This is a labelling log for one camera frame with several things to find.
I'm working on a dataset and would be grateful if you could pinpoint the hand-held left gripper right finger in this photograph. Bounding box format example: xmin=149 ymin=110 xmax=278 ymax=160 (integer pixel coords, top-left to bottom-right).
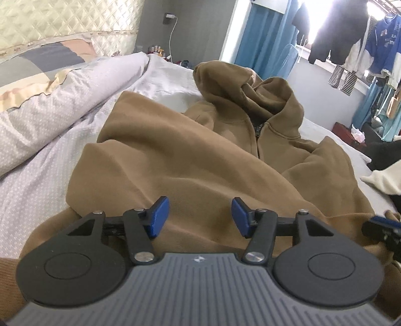
xmin=231 ymin=197 xmax=338 ymax=266

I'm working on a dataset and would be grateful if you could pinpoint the bed with grey sheet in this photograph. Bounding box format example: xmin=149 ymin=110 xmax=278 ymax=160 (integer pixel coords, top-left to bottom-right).
xmin=0 ymin=53 xmax=376 ymax=267

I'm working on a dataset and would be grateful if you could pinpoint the blue white hanging jacket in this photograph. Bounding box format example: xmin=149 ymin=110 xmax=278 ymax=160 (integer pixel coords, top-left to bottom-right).
xmin=365 ymin=14 xmax=401 ymax=89

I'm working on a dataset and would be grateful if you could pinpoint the tan hanging pouch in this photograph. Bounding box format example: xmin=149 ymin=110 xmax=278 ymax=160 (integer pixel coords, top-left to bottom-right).
xmin=387 ymin=94 xmax=401 ymax=119

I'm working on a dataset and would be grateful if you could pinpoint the white charging cable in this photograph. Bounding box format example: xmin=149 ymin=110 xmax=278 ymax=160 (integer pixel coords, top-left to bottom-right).
xmin=168 ymin=16 xmax=180 ymax=62

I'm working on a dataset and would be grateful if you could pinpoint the black hanging hoodie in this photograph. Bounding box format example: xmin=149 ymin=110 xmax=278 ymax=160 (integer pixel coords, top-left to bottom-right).
xmin=293 ymin=0 xmax=372 ymax=65

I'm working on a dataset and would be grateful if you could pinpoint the white plastic bag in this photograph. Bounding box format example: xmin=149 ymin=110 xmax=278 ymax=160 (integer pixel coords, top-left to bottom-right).
xmin=351 ymin=124 xmax=366 ymax=143

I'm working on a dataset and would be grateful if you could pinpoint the white grey sweater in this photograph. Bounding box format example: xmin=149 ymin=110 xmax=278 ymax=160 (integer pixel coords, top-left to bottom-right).
xmin=360 ymin=165 xmax=401 ymax=197

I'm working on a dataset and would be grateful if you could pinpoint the cream quilted headboard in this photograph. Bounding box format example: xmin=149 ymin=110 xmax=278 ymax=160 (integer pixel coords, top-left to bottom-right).
xmin=0 ymin=0 xmax=146 ymax=59

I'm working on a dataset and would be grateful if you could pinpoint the blue covered chair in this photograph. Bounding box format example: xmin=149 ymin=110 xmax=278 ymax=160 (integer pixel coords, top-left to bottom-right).
xmin=276 ymin=44 xmax=300 ymax=81

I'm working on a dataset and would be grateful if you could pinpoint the striped hanging garment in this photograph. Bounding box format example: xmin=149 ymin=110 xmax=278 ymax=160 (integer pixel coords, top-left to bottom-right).
xmin=328 ymin=64 xmax=358 ymax=96

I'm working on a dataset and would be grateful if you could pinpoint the patchwork quilt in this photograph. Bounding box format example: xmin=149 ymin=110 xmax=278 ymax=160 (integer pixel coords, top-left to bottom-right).
xmin=0 ymin=39 xmax=151 ymax=181

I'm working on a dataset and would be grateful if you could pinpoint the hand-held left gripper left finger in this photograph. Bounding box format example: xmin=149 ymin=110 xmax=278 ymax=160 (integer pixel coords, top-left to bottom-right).
xmin=63 ymin=196 xmax=170 ymax=266

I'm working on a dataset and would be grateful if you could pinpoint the brown hoodie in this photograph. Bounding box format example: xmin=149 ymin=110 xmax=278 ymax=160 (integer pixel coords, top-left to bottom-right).
xmin=0 ymin=60 xmax=401 ymax=314

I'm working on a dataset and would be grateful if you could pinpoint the dark red box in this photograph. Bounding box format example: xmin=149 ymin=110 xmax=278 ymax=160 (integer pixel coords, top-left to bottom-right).
xmin=332 ymin=122 xmax=367 ymax=151

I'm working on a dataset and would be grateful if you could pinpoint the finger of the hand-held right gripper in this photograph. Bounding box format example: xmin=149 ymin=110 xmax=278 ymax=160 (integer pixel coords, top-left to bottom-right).
xmin=371 ymin=215 xmax=401 ymax=226
xmin=362 ymin=220 xmax=401 ymax=244

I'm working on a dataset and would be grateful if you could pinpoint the grey wardrobe cabinet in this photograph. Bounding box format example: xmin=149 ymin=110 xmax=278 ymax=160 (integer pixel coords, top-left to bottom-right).
xmin=135 ymin=0 xmax=239 ymax=64

